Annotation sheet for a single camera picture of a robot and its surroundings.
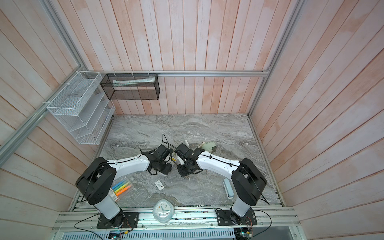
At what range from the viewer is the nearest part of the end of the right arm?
61cm

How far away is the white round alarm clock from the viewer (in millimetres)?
733

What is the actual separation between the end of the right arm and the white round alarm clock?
0.18 meters
